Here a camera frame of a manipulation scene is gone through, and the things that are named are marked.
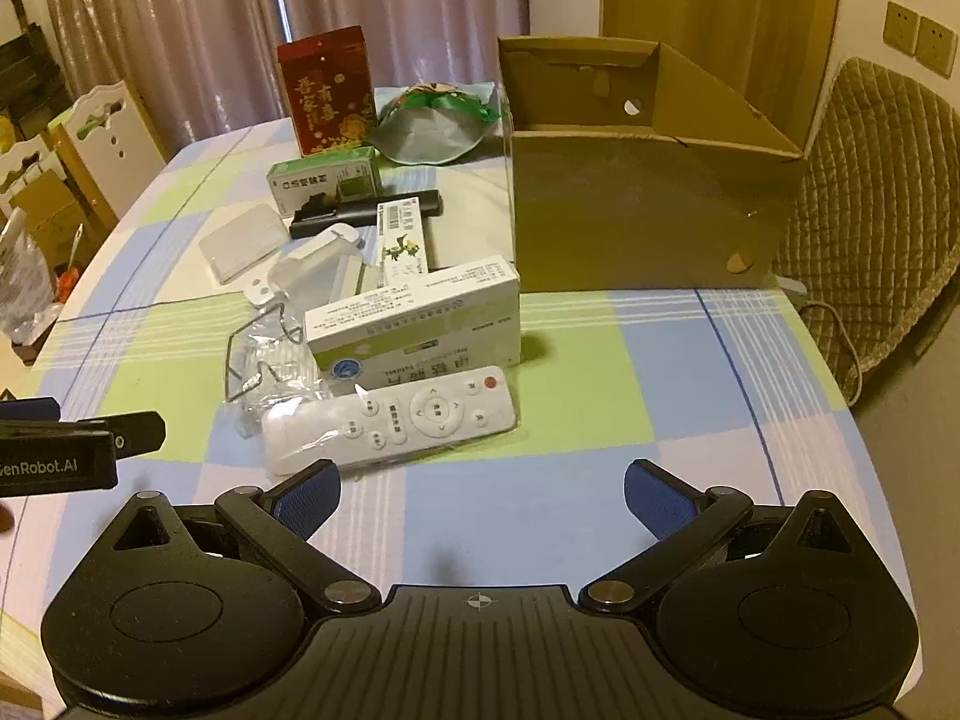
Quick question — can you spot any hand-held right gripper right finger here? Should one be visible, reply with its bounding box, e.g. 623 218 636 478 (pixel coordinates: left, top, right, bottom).
577 457 861 621

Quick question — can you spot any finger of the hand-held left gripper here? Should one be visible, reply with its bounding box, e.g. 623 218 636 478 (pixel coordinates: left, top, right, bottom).
0 411 167 460
0 395 59 425

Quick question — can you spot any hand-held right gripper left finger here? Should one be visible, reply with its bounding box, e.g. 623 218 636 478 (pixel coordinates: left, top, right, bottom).
105 457 383 621

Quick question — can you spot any clear bag with wire frame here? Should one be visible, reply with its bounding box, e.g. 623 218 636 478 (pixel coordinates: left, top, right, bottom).
221 300 331 440

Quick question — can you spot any clear plastic box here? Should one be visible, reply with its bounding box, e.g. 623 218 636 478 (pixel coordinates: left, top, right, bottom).
268 244 368 316

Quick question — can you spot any large white medicine box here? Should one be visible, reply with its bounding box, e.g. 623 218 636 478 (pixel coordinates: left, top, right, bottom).
304 259 522 402

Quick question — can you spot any brown cardboard box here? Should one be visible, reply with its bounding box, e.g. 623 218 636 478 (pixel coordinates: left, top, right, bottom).
496 35 807 293

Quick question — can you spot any black remote control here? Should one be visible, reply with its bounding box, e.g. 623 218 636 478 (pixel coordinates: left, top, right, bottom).
289 191 443 239

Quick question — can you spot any green medicine box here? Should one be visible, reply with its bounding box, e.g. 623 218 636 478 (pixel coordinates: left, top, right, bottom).
266 146 380 218

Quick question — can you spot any desktop with checked tablecloth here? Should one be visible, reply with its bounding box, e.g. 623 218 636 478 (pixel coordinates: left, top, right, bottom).
0 116 912 691

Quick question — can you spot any white plastic bag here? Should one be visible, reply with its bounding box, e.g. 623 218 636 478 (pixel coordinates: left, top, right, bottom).
0 210 57 346

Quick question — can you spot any small cardboard carton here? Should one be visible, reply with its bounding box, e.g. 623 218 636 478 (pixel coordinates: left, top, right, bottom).
11 169 85 271

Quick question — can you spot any flat frosted plastic case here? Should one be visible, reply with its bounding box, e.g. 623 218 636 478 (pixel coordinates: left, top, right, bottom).
197 202 290 284

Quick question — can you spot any white wooden chair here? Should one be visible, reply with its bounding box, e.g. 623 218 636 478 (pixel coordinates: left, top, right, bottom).
0 136 57 241
49 79 167 222

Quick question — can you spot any small white remote control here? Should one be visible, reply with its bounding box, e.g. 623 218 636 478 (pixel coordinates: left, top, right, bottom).
244 226 362 308

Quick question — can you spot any white wooden chair back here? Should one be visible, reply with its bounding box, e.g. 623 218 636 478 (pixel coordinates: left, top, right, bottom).
49 79 167 222

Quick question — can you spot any long white plant-print box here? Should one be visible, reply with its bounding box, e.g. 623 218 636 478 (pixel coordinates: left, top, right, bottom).
375 197 432 287

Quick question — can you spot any black metal rack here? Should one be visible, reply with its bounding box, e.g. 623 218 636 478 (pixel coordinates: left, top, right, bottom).
0 0 65 140

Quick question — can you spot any green snack bag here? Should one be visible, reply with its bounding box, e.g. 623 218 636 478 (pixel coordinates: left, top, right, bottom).
371 81 500 166

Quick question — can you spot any red gift box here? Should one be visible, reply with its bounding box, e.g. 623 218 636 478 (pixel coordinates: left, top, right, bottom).
276 25 378 158

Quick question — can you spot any wooden door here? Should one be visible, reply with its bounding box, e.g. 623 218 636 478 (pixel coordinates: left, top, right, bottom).
600 0 852 158

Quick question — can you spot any white cable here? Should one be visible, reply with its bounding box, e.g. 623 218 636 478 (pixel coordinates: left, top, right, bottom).
776 276 863 380

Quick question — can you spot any beige wall socket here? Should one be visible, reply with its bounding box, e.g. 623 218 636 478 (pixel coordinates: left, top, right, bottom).
916 15 957 77
883 0 922 55

